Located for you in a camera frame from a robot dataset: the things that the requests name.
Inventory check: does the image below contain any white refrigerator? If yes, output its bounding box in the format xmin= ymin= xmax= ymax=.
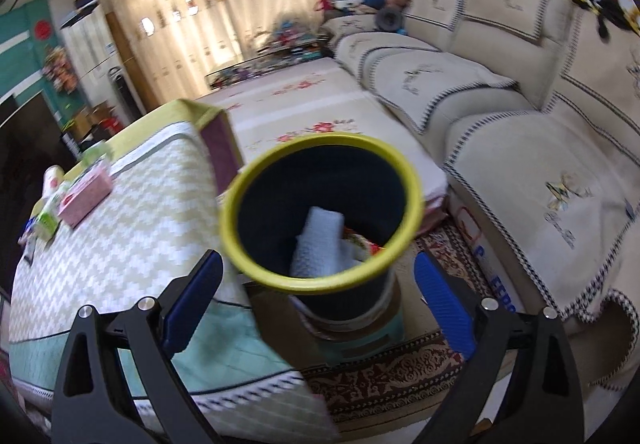
xmin=61 ymin=4 xmax=146 ymax=126

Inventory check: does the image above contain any black tower fan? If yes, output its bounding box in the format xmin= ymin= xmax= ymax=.
xmin=107 ymin=66 xmax=144 ymax=123

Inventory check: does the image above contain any beige sectional sofa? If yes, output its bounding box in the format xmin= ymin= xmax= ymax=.
xmin=323 ymin=0 xmax=639 ymax=390

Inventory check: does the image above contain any white paper cup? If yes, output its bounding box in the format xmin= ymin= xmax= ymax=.
xmin=42 ymin=165 xmax=64 ymax=199

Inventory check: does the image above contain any floral white floor mattress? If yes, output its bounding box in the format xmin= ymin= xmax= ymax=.
xmin=201 ymin=58 xmax=448 ymax=231

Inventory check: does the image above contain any blue white tube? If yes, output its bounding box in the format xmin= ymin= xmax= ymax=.
xmin=18 ymin=218 xmax=38 ymax=265

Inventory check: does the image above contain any pink tissue box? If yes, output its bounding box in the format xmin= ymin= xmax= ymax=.
xmin=58 ymin=157 xmax=113 ymax=229

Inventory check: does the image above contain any black mickey plush toy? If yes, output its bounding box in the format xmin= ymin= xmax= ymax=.
xmin=571 ymin=0 xmax=639 ymax=41

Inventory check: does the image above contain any yellow rimmed black trash bin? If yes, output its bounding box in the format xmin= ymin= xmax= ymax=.
xmin=220 ymin=133 xmax=424 ymax=364

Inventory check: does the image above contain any patterned red brown rug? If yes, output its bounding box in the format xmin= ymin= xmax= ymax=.
xmin=303 ymin=220 xmax=492 ymax=432

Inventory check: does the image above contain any black television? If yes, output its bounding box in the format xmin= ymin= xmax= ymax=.
xmin=0 ymin=94 xmax=76 ymax=294

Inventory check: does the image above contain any white tissue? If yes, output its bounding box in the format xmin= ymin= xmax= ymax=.
xmin=288 ymin=206 xmax=359 ymax=279

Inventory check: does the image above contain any green white plastic bottle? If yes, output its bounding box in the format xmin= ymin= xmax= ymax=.
xmin=35 ymin=181 xmax=70 ymax=243

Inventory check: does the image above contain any low shelf of books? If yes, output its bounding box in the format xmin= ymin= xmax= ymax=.
xmin=205 ymin=20 xmax=329 ymax=92

